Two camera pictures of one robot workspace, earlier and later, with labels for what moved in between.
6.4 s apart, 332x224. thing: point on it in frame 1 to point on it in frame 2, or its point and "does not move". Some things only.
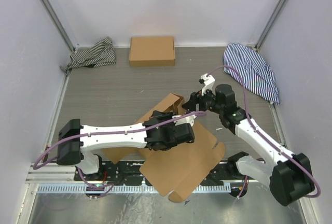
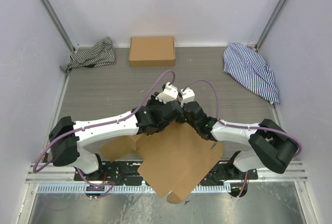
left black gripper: (162, 115) to (153, 101)
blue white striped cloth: (259, 77) does not move
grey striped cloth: (102, 53) does not move
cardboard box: (183, 169) does not move
